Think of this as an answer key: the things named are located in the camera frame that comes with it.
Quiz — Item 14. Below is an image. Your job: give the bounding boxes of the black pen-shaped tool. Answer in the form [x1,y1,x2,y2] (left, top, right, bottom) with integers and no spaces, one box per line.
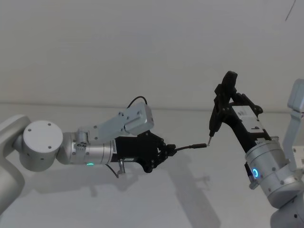
[208,94,230,146]

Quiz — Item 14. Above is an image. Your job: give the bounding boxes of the white curtain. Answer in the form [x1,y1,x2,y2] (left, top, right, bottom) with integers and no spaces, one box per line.
[0,0,304,112]

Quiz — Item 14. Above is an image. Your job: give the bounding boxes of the black cable with plug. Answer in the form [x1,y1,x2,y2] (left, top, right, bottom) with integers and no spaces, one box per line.
[174,142,211,152]

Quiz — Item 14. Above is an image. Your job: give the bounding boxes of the white table cloth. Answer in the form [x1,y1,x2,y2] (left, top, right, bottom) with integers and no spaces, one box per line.
[0,102,304,228]

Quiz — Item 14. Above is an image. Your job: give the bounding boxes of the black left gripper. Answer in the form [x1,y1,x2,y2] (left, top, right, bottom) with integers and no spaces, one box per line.
[111,132,177,173]

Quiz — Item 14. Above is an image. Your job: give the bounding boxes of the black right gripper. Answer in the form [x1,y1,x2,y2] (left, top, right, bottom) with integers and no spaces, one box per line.
[214,70,272,153]

